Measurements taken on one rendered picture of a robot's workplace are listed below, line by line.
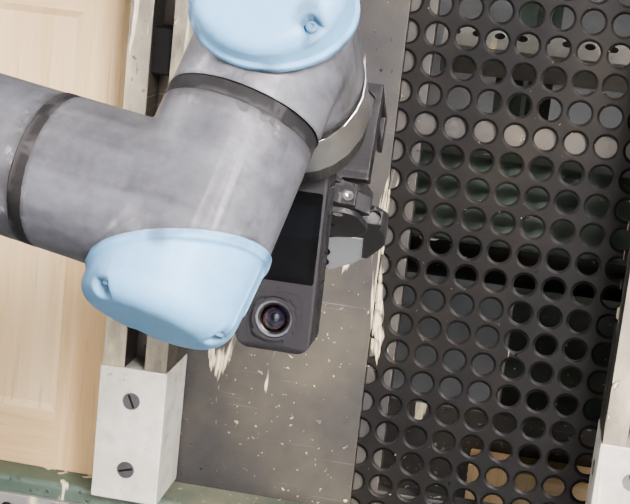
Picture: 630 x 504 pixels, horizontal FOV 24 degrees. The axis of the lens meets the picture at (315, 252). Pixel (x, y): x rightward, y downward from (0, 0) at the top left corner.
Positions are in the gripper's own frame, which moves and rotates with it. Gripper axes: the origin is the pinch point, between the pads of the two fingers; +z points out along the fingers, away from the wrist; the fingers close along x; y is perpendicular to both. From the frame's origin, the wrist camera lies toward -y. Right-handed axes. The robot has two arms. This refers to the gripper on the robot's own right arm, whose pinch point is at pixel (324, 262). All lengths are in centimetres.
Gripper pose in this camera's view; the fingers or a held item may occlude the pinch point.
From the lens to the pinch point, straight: 97.2
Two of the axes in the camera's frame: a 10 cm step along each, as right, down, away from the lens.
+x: -9.8, -1.3, 1.4
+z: 0.9, 3.1, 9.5
